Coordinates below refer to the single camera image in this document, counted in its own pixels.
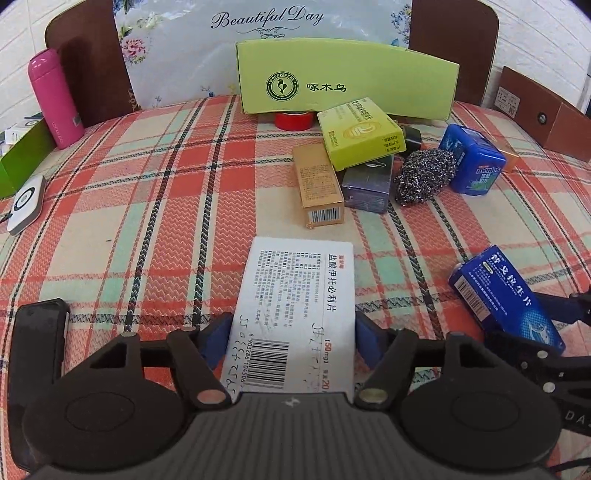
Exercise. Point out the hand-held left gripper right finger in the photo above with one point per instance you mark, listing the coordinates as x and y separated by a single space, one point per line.
368 339

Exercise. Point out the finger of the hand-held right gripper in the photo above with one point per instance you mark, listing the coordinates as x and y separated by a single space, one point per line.
531 357
570 307

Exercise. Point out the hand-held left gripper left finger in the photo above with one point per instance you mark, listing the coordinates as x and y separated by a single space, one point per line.
214 340

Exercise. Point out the blue medicine box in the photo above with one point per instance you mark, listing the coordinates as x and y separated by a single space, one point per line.
498 286

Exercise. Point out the white medicine box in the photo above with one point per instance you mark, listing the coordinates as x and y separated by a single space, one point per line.
291 314

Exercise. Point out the tan box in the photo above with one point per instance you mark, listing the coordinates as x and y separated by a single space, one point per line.
318 184

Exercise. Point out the gold box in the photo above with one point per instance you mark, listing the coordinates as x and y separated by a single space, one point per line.
508 157

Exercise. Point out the blue mint tub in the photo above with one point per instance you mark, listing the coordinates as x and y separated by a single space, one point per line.
471 161

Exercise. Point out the yellow-green medicine box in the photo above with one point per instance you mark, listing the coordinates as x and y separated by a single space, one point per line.
360 131

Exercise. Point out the red tape roll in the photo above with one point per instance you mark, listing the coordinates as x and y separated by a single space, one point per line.
293 121

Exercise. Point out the green cardboard box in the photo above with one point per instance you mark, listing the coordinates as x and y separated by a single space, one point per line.
369 78

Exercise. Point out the purple box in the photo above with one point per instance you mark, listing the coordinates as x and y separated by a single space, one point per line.
367 189

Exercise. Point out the plaid cloth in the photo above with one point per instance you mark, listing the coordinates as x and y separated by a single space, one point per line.
138 207

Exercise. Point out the steel wool scourer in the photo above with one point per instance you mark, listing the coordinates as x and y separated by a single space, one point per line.
422 177

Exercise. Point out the black flat device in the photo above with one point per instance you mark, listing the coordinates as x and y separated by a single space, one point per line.
37 332

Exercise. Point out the brown cardboard box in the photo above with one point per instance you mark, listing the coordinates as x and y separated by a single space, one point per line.
545 115

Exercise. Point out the black tape roll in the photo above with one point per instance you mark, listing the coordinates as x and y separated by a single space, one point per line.
412 137

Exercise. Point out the white flat charger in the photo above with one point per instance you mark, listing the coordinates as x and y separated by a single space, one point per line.
27 203

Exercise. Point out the dark green box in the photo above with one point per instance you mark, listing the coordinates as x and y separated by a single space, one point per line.
25 159

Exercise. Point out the white small box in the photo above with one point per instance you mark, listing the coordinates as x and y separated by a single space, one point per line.
27 128

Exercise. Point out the floral printed plastic package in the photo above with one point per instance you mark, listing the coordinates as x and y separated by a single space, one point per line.
207 55

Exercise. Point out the pink thermos bottle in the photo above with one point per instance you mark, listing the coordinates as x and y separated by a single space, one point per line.
57 101

